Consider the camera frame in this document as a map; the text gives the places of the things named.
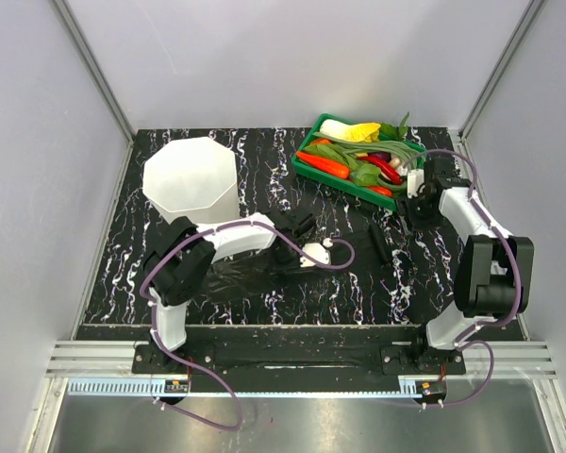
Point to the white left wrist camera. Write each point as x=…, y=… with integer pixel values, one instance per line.
x=316, y=254

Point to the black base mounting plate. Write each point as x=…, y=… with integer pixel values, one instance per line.
x=363, y=346

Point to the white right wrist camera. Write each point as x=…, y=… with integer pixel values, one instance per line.
x=415, y=182

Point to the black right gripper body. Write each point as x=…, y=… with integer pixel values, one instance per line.
x=421, y=216

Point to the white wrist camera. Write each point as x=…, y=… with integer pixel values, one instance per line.
x=316, y=254
x=415, y=182

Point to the red chili pepper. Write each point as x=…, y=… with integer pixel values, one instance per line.
x=387, y=170

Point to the white faceted trash bin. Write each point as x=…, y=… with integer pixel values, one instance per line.
x=196, y=178

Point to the black trash bag roll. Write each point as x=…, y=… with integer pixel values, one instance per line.
x=379, y=243

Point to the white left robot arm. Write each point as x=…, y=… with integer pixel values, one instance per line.
x=175, y=269

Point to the aluminium rail with slots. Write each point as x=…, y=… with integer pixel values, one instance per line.
x=111, y=368

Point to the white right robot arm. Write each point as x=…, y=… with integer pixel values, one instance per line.
x=492, y=282

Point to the white and yellow cabbage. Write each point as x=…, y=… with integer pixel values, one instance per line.
x=353, y=133

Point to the orange carrot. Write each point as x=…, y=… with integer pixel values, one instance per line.
x=328, y=166

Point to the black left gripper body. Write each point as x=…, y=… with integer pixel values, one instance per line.
x=288, y=258

